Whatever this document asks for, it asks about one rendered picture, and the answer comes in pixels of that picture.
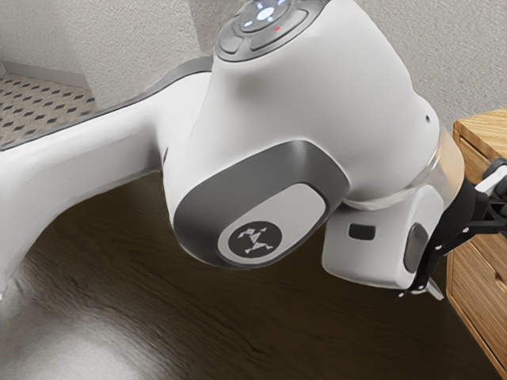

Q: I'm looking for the wooden drawer cabinet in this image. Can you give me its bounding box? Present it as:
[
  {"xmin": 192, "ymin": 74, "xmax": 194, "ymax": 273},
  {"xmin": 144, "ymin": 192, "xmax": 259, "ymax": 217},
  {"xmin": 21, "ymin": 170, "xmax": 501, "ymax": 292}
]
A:
[{"xmin": 446, "ymin": 107, "xmax": 507, "ymax": 379}]

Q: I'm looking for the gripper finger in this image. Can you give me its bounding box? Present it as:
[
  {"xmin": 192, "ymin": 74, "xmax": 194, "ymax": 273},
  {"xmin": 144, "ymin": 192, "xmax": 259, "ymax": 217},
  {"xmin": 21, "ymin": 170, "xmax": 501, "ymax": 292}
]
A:
[
  {"xmin": 390, "ymin": 226, "xmax": 474, "ymax": 303},
  {"xmin": 476, "ymin": 157, "xmax": 507, "ymax": 235}
]

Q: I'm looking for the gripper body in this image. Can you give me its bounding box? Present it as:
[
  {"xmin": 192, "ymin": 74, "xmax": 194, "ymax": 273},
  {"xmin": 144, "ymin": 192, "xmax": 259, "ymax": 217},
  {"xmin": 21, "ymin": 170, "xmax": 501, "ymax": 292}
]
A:
[{"xmin": 424, "ymin": 177, "xmax": 493, "ymax": 257}]

